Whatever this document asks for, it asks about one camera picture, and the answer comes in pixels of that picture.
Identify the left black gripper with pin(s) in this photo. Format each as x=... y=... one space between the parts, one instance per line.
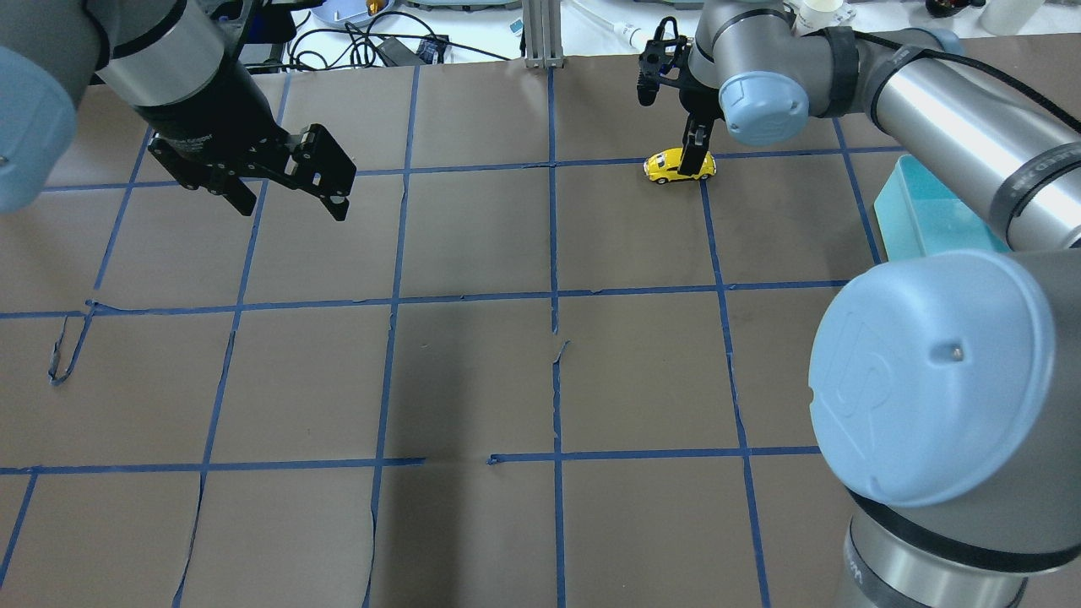
x=218 y=108

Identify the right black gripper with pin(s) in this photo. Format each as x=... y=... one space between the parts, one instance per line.
x=695 y=142

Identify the yellow beetle toy car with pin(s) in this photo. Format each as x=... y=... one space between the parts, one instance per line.
x=664 y=167

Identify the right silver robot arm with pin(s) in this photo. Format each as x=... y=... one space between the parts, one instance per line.
x=944 y=381

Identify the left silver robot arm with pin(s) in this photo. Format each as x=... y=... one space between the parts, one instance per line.
x=174 y=66

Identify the light bulb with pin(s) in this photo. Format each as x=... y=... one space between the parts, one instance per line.
x=634 y=36

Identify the black power adapter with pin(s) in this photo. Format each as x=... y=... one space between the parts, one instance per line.
x=394 y=53

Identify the blue plate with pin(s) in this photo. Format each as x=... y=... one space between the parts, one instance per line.
x=337 y=13

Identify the turquoise plastic bin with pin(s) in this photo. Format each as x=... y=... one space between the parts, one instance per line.
x=919 y=217

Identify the aluminium frame post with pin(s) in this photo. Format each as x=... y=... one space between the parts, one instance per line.
x=542 y=34

